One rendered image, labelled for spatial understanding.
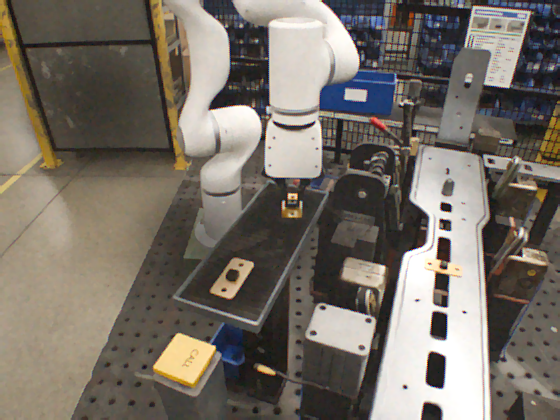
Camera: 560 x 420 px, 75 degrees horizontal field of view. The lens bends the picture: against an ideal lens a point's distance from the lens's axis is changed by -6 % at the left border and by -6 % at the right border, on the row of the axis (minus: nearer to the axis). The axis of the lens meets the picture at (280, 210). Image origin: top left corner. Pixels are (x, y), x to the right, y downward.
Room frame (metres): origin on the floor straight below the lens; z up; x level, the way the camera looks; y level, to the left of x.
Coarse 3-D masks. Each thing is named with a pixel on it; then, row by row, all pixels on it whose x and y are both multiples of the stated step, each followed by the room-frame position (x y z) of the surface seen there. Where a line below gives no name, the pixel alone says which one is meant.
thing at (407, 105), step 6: (408, 102) 1.13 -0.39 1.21; (420, 102) 1.11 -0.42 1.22; (408, 108) 1.11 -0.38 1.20; (420, 108) 1.11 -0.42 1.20; (408, 114) 1.11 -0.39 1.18; (408, 120) 1.11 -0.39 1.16; (408, 126) 1.10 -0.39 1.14; (408, 132) 1.10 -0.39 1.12; (408, 138) 1.10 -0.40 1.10; (408, 144) 1.10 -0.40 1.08
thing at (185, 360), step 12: (180, 336) 0.33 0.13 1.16; (168, 348) 0.31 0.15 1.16; (180, 348) 0.31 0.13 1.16; (192, 348) 0.31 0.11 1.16; (204, 348) 0.31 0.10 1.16; (168, 360) 0.29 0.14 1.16; (180, 360) 0.29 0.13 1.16; (192, 360) 0.29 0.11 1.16; (204, 360) 0.29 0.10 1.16; (156, 372) 0.28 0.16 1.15; (168, 372) 0.27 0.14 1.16; (180, 372) 0.27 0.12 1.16; (192, 372) 0.27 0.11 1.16; (192, 384) 0.26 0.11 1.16
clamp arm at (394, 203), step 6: (396, 186) 0.81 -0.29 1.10; (390, 192) 0.80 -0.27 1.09; (396, 192) 0.80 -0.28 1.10; (390, 198) 0.80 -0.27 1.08; (396, 198) 0.80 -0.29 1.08; (390, 204) 0.80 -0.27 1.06; (396, 204) 0.79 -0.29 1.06; (390, 210) 0.80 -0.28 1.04; (396, 210) 0.79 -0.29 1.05; (390, 216) 0.80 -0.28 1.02; (396, 216) 0.79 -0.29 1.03; (390, 222) 0.80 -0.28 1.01; (396, 222) 0.79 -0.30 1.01; (396, 228) 0.79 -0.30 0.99
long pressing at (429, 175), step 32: (416, 160) 1.15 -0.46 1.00; (448, 160) 1.16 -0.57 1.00; (480, 160) 1.17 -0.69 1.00; (416, 192) 0.95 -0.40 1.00; (480, 192) 0.96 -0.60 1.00; (480, 224) 0.80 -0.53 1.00; (416, 256) 0.67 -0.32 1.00; (480, 256) 0.67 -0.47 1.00; (416, 288) 0.57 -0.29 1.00; (480, 288) 0.57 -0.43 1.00; (416, 320) 0.49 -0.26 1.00; (448, 320) 0.48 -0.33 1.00; (480, 320) 0.48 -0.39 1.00; (384, 352) 0.41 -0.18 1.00; (416, 352) 0.41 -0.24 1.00; (448, 352) 0.41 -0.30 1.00; (480, 352) 0.41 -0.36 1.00; (384, 384) 0.35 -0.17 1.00; (416, 384) 0.35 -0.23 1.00; (448, 384) 0.35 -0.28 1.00; (480, 384) 0.35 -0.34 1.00; (384, 416) 0.30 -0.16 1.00; (416, 416) 0.30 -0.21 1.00; (448, 416) 0.29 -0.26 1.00; (480, 416) 0.29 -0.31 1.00
